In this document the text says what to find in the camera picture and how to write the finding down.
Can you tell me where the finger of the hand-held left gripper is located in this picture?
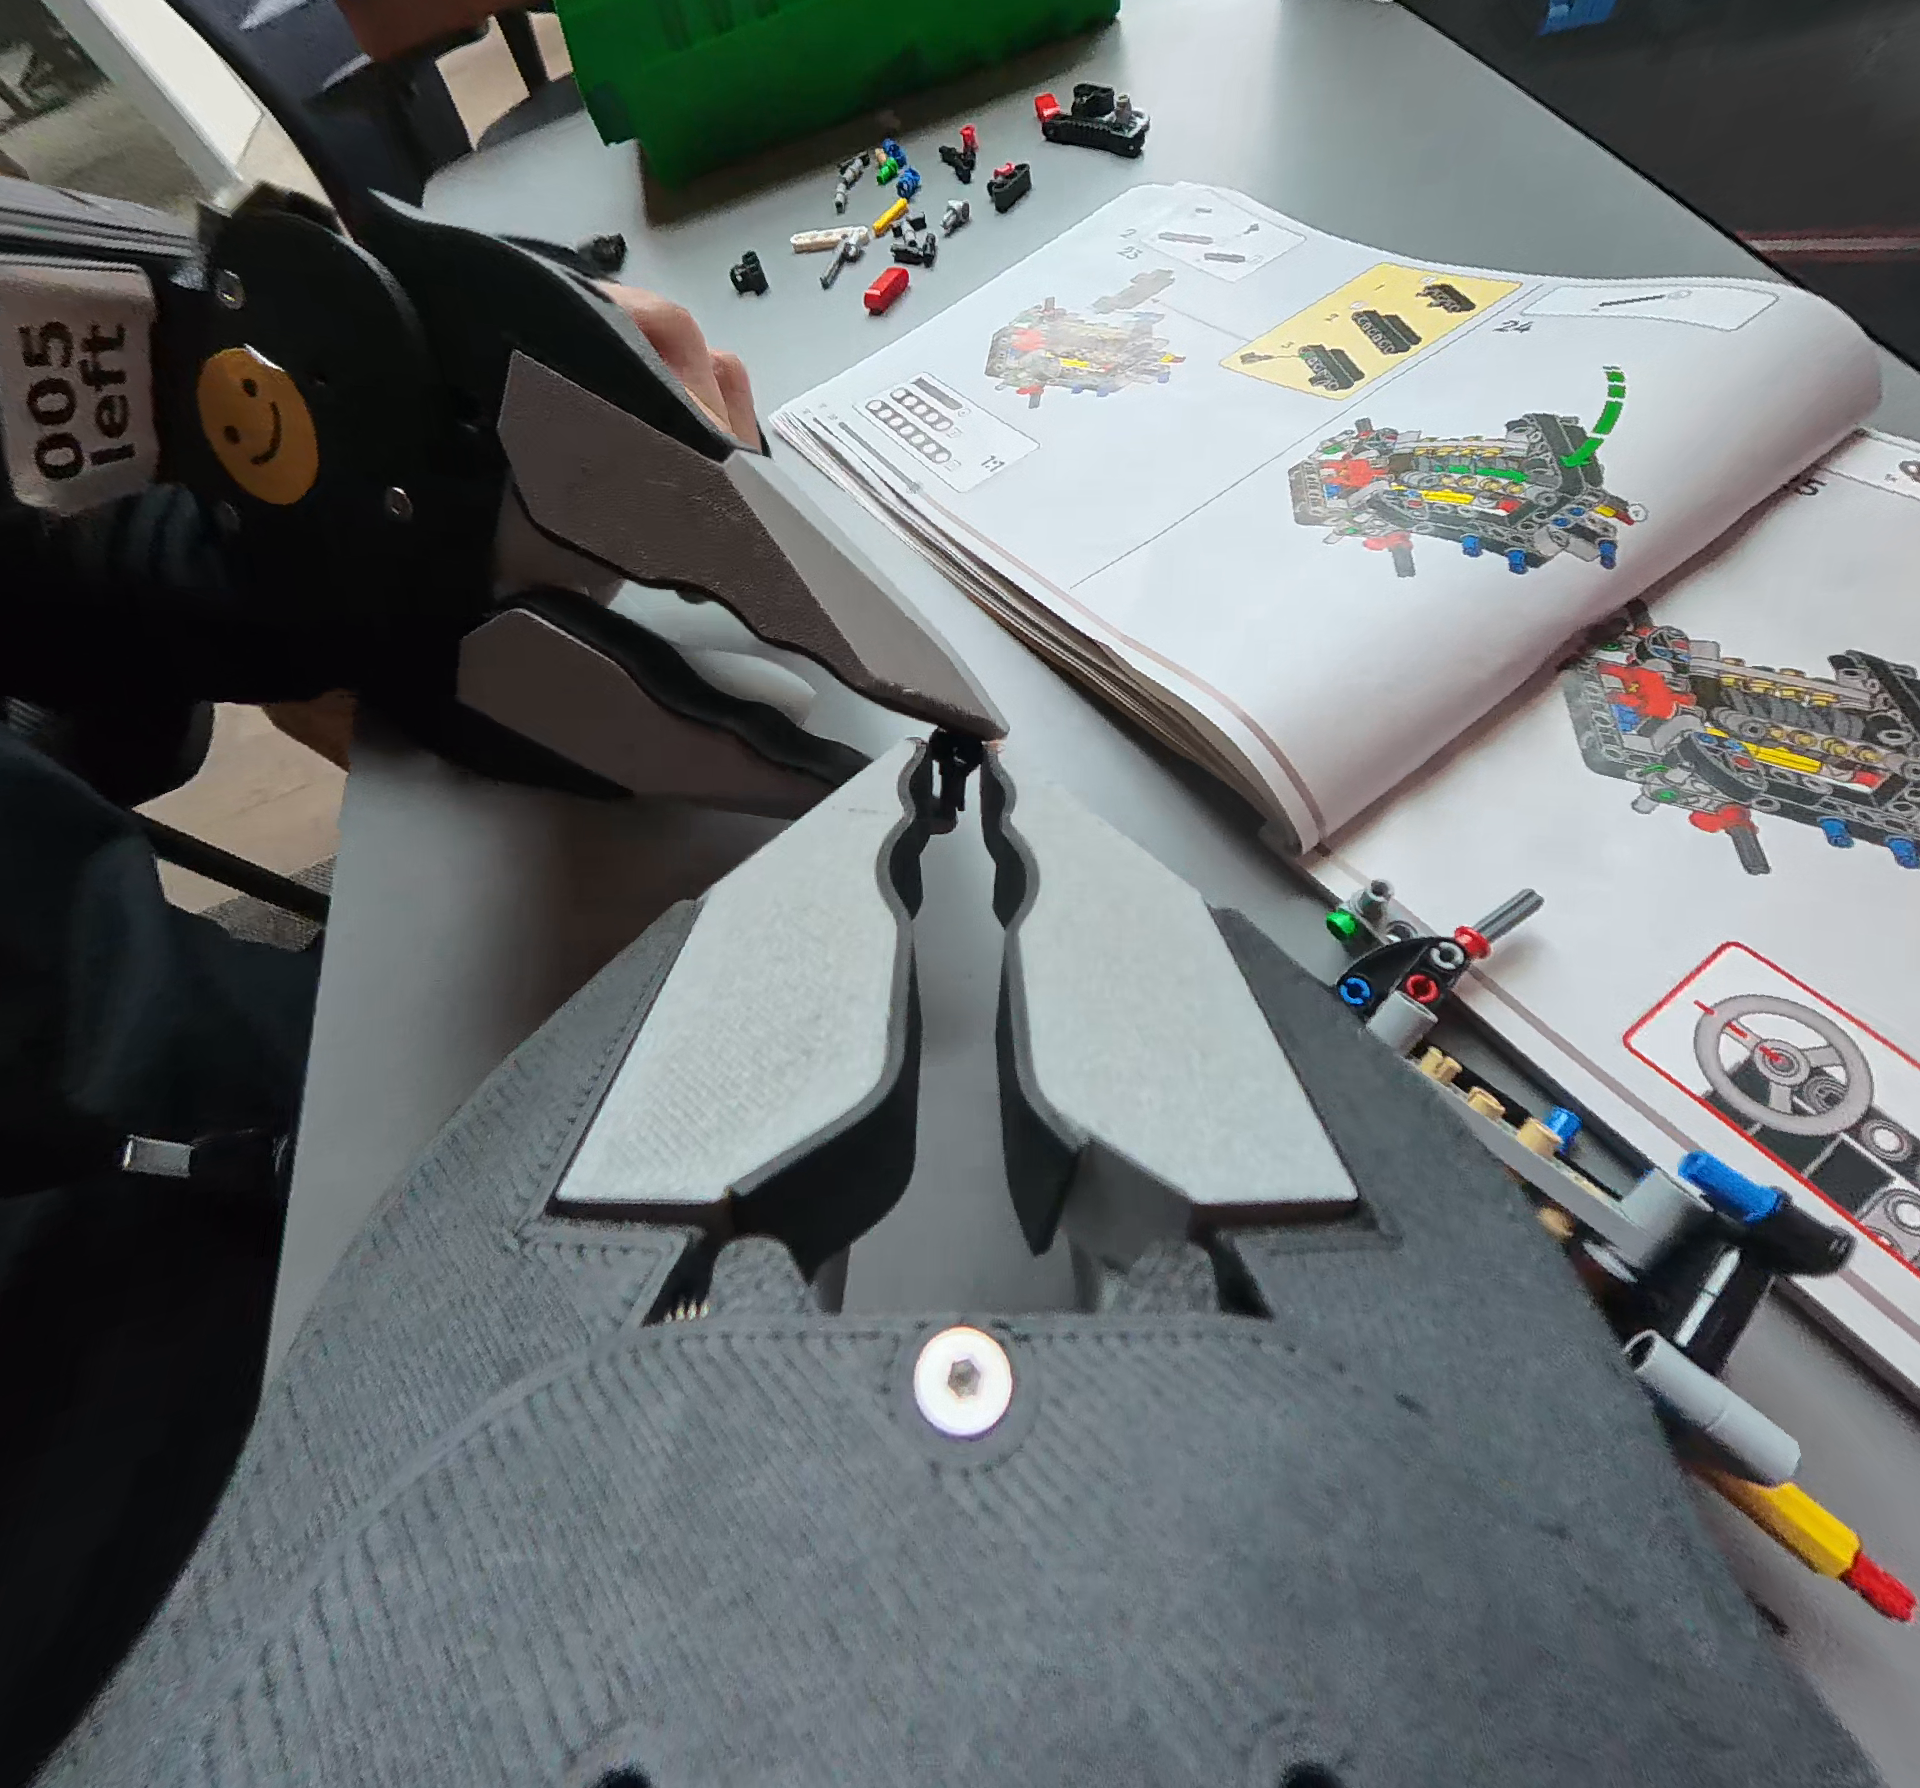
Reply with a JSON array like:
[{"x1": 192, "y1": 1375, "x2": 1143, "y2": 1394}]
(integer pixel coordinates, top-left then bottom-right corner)
[
  {"x1": 454, "y1": 594, "x2": 875, "y2": 822},
  {"x1": 492, "y1": 351, "x2": 1009, "y2": 746}
]

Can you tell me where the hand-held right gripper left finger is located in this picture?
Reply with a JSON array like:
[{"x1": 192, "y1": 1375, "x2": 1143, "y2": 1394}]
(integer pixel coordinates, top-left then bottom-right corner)
[{"x1": 553, "y1": 736, "x2": 936, "y2": 1282}]

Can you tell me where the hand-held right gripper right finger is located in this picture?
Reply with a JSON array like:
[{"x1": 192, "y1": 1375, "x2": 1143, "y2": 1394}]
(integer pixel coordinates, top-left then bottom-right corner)
[{"x1": 978, "y1": 749, "x2": 1361, "y2": 1260}]

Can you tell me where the scatter of small lego pieces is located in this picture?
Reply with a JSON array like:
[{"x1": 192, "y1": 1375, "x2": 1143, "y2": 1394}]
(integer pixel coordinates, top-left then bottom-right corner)
[{"x1": 728, "y1": 125, "x2": 1037, "y2": 316}]

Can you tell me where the partly built lego model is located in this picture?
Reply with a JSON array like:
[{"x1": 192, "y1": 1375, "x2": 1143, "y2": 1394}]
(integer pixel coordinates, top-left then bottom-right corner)
[{"x1": 1327, "y1": 880, "x2": 1920, "y2": 1624}]

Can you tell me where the open lego instruction booklet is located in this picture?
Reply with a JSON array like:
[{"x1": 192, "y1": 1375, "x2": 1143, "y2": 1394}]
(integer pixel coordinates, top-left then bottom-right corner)
[{"x1": 768, "y1": 178, "x2": 1920, "y2": 1400}]

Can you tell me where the black and red lego subassembly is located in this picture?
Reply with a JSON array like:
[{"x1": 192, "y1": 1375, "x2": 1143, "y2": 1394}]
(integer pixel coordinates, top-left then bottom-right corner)
[{"x1": 1034, "y1": 82, "x2": 1154, "y2": 158}]

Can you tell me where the black lego set box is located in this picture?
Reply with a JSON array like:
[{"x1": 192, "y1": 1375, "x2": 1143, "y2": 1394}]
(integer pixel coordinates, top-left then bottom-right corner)
[{"x1": 1282, "y1": 0, "x2": 1920, "y2": 364}]

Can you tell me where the person's left hand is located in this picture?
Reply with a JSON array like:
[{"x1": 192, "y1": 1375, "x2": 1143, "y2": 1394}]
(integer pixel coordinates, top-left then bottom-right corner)
[{"x1": 619, "y1": 284, "x2": 762, "y2": 457}]

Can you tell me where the green plastic bin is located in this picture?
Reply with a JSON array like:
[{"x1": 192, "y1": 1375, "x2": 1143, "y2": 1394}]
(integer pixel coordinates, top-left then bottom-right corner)
[{"x1": 538, "y1": 0, "x2": 1131, "y2": 189}]

